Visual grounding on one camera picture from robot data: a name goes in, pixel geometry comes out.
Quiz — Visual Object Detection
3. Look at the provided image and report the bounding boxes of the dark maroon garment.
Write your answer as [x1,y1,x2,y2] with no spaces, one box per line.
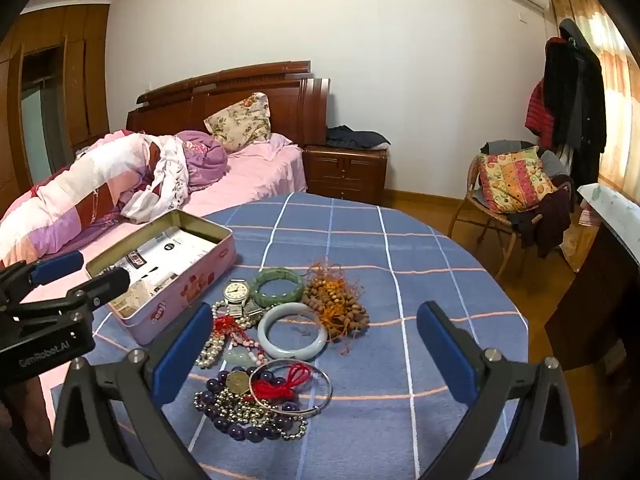
[510,180,576,259]

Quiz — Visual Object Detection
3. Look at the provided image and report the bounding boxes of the grey garment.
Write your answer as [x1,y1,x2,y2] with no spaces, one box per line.
[480,140,567,182]

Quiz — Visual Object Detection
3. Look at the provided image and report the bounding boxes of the green jade bangle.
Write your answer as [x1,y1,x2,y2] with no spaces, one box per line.
[251,268,305,309]

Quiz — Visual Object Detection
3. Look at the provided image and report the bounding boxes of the wooden wardrobe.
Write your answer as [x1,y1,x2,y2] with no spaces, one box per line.
[0,4,111,207]

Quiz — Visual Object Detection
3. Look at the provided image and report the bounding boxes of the pink patchwork quilt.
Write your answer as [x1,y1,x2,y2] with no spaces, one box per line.
[0,130,168,267]

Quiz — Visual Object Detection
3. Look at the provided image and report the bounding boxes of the floral pillow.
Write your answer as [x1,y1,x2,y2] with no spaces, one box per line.
[203,92,272,154]

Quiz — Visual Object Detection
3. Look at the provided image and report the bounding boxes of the red tassel knot charm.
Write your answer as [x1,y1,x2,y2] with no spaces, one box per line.
[212,314,252,343]

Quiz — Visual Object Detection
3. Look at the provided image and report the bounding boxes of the wooden headboard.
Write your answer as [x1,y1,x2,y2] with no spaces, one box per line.
[125,60,332,149]

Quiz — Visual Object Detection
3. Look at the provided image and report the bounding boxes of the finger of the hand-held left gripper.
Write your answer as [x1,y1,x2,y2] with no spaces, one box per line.
[7,267,132,322]
[0,251,85,311]

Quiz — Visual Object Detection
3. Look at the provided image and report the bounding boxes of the silver wrist watch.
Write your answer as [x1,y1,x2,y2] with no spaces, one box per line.
[212,279,264,322]

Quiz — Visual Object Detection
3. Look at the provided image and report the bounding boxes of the blue plaid tablecloth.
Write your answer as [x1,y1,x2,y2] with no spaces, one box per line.
[50,191,530,480]

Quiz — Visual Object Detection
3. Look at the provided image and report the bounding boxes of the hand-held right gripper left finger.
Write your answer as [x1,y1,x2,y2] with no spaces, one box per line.
[50,301,216,480]

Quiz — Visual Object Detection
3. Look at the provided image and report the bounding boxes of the colourful patchwork cushion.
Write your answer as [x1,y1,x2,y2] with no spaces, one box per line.
[477,146,556,214]

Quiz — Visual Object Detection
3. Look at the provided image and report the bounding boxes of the white jade bangle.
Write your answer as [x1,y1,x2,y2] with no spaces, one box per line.
[257,302,330,361]

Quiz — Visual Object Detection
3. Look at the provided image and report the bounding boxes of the red padded jacket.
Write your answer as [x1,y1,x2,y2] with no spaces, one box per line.
[524,80,559,149]

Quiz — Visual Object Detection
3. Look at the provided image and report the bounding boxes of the purple amethyst bead bracelet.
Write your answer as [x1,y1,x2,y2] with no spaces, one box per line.
[202,367,302,444]

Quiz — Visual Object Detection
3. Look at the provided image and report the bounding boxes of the wooden nightstand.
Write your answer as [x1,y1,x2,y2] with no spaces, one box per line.
[302,144,390,206]

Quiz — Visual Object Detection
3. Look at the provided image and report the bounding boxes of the wooden armchair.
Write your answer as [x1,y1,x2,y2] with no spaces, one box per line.
[447,140,575,281]

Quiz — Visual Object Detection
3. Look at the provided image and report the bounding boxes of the purple blanket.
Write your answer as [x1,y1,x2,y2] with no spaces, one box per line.
[172,130,230,194]

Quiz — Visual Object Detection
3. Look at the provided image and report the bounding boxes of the person's left forearm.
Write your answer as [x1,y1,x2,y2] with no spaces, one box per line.
[0,375,53,461]

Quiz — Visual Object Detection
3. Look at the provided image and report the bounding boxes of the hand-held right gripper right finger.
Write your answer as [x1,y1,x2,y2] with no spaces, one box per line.
[416,301,581,480]

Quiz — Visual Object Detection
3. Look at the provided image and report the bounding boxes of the yellow bag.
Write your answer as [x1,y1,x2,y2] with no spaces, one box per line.
[560,224,601,272]

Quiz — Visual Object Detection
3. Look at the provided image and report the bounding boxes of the white floral cloth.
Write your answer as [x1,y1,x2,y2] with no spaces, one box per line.
[122,135,192,224]

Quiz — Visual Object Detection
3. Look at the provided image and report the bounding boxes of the brass coin pendant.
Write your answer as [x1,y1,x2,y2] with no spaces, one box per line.
[223,370,250,395]

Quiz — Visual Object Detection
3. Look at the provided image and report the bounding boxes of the pink tin box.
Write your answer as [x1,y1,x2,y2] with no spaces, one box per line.
[85,210,237,346]

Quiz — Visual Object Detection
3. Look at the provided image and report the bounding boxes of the silver bead chain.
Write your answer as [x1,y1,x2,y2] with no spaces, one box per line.
[194,389,309,442]

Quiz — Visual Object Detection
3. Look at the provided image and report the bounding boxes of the printed papers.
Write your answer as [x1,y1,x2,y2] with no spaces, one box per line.
[111,226,215,318]

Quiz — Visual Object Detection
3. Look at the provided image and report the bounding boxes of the black hanging coat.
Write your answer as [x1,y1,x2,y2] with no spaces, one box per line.
[542,19,608,202]

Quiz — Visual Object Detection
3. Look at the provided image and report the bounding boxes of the silver bangle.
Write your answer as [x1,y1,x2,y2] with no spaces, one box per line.
[248,358,334,417]

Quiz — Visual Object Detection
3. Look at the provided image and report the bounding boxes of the pearl necklace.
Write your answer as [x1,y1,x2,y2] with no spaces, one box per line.
[197,300,237,369]

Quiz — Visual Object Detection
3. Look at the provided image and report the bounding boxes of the dark folded clothes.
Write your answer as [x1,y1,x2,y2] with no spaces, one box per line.
[326,125,392,150]

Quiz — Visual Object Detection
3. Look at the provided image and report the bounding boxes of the yellow patterned curtain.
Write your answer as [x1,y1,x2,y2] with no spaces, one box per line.
[542,0,640,207]

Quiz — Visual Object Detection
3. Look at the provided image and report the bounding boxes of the red cord knot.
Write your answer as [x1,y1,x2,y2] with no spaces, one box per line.
[252,362,311,402]

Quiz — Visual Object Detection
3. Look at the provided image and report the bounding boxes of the bed with pink sheet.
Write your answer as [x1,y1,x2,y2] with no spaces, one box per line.
[0,132,307,413]

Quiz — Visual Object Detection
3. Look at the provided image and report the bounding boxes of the dark wooden desk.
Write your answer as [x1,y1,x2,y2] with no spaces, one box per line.
[544,182,640,377]

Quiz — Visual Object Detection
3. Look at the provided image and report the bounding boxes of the pale jade pendant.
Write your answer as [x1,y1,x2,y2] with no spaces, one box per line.
[222,347,262,369]

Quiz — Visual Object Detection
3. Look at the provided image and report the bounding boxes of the pink bead bracelet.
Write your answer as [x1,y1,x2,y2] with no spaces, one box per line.
[230,329,272,367]

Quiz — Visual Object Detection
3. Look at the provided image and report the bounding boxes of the brown wooden bead necklace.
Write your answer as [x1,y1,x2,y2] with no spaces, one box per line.
[301,259,372,345]

